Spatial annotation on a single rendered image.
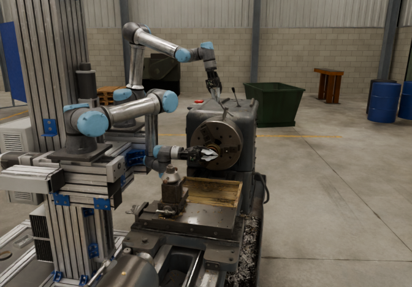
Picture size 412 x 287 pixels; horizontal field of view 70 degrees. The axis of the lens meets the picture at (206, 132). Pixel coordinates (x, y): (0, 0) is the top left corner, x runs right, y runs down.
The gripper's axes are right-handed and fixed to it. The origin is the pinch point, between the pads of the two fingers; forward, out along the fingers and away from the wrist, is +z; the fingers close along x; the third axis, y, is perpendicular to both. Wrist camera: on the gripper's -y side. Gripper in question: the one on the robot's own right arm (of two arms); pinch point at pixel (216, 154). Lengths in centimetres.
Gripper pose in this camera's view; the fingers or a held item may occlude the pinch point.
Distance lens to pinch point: 163.9
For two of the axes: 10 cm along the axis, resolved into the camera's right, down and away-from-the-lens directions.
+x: 0.0, -9.6, -2.8
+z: 9.7, 0.6, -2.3
